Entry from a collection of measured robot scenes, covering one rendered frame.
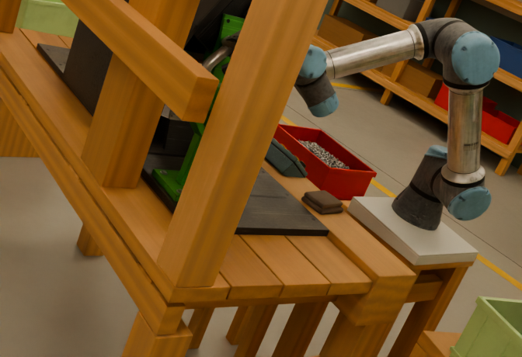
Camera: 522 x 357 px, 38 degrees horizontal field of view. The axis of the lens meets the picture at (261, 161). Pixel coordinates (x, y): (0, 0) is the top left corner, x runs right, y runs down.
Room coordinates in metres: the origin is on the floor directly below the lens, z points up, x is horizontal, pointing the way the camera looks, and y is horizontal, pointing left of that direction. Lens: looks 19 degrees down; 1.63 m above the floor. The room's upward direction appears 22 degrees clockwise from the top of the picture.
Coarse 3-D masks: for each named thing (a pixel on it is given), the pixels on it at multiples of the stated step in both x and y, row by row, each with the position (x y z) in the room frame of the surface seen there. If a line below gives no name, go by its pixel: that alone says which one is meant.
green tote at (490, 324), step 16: (480, 304) 1.58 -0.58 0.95; (496, 304) 1.62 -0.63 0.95; (512, 304) 1.64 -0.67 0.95; (480, 320) 1.57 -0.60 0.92; (496, 320) 1.53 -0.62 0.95; (512, 320) 1.66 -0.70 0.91; (464, 336) 1.59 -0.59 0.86; (480, 336) 1.55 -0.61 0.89; (496, 336) 1.52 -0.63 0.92; (512, 336) 1.49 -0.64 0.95; (464, 352) 1.57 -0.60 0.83; (480, 352) 1.53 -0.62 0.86; (496, 352) 1.50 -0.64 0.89; (512, 352) 1.48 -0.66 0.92
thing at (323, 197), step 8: (312, 192) 1.90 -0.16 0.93; (320, 192) 1.93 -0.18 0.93; (328, 192) 1.95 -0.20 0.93; (304, 200) 1.89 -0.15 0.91; (312, 200) 1.87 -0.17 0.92; (320, 200) 1.87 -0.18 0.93; (328, 200) 1.89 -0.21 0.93; (336, 200) 1.92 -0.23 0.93; (312, 208) 1.87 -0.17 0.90; (320, 208) 1.86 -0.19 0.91; (328, 208) 1.88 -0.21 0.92; (336, 208) 1.90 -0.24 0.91
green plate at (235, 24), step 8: (224, 16) 1.99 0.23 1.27; (232, 16) 2.01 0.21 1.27; (224, 24) 1.99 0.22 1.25; (232, 24) 2.01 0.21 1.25; (240, 24) 2.03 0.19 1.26; (224, 32) 1.99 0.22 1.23; (232, 32) 2.01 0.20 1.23; (216, 48) 1.98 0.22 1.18; (208, 56) 2.02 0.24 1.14; (216, 72) 1.97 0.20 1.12
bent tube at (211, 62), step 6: (222, 48) 1.95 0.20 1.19; (228, 48) 1.95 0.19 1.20; (216, 54) 1.93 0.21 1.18; (222, 54) 1.94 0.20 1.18; (228, 54) 1.95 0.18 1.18; (210, 60) 1.92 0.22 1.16; (216, 60) 1.93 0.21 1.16; (222, 60) 1.95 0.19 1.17; (204, 66) 1.91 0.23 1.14; (210, 66) 1.92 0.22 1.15
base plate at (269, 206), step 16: (48, 48) 2.32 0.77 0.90; (64, 48) 2.38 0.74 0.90; (64, 64) 2.22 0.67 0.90; (160, 144) 1.89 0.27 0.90; (160, 160) 1.79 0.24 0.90; (176, 160) 1.83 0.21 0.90; (144, 176) 1.69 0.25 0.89; (160, 192) 1.62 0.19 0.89; (256, 192) 1.83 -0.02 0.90; (272, 192) 1.87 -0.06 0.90; (288, 192) 1.92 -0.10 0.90; (256, 208) 1.73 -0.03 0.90; (272, 208) 1.77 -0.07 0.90; (288, 208) 1.81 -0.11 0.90; (304, 208) 1.85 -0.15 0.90; (240, 224) 1.61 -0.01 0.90; (256, 224) 1.64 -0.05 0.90; (272, 224) 1.68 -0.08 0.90; (288, 224) 1.71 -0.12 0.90; (304, 224) 1.75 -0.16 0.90; (320, 224) 1.79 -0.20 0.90
